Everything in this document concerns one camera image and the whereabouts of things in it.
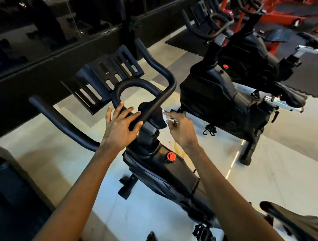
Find person's left hand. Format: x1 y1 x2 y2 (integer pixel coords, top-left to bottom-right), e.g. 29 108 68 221
98 100 145 159

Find black interlocking foam mat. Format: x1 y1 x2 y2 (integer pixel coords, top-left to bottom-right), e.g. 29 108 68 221
157 0 318 166

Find person's right hand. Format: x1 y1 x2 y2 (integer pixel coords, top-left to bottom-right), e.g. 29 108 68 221
161 109 204 154

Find red gym machine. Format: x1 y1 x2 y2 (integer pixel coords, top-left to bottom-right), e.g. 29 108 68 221
220 0 318 33

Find small white wipe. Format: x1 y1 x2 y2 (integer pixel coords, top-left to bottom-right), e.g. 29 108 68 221
162 112 179 126

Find person's left forearm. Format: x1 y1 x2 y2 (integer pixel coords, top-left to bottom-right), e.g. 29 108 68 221
31 140 119 241

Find black treadmill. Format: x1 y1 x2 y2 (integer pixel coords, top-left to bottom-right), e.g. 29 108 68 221
0 143 95 241

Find person's right forearm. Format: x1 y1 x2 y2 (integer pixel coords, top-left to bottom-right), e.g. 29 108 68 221
180 143 310 241

